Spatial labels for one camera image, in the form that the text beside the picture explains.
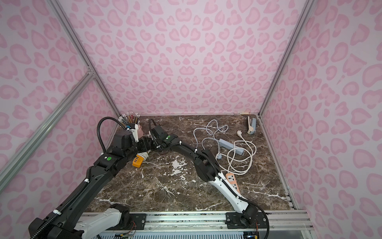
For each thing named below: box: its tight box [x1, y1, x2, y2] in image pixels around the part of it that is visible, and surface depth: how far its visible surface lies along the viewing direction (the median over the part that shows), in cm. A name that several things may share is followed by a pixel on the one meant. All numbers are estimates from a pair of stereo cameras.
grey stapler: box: [247, 116, 257, 135], surface depth 109 cm
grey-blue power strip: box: [218, 138, 245, 156], surface depth 100 cm
